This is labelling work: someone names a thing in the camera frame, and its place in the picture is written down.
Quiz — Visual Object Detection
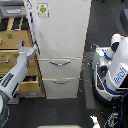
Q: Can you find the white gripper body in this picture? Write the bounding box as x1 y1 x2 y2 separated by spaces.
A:
17 41 36 60

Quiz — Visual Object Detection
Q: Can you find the white gripper tip lower right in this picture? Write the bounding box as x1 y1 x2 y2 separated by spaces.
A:
90 116 101 128

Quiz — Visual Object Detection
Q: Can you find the bottom fridge drawer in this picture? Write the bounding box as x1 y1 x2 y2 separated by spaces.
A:
43 78 79 99

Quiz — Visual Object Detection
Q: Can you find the white blue mobile robot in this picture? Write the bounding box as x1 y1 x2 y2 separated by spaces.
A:
92 33 128 106

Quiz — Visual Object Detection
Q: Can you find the green sticker on fridge door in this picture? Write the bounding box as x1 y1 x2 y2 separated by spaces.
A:
37 3 49 17

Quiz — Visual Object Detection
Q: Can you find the middle fridge drawer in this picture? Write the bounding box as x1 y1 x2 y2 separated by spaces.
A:
38 59 82 79

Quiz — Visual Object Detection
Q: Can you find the white refrigerator cabinet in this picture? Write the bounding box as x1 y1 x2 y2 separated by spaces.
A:
23 0 92 99

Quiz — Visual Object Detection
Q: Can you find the fridge drawer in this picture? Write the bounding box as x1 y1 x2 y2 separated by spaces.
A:
38 59 82 79
43 78 79 99

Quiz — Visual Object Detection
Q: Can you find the coiled grey cable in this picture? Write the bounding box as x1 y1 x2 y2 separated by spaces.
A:
78 43 100 94

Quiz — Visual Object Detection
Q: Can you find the top wooden drawer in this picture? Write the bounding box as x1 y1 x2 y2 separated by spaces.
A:
0 30 31 49

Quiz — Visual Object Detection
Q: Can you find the wooden drawer cabinet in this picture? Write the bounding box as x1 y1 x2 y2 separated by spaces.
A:
0 17 45 98

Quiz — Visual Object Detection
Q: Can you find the bottom open wooden drawer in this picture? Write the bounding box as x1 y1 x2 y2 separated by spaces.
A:
0 75 42 94

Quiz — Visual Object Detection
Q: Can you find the grey box on cabinet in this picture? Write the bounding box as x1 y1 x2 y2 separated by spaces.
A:
0 6 26 17

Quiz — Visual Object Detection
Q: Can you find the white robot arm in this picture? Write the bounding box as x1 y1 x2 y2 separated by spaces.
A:
0 41 38 128

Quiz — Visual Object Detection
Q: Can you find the white fridge door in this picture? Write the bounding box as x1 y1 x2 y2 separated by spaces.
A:
23 0 91 59

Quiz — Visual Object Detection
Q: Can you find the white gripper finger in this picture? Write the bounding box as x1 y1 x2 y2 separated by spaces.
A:
32 44 40 54

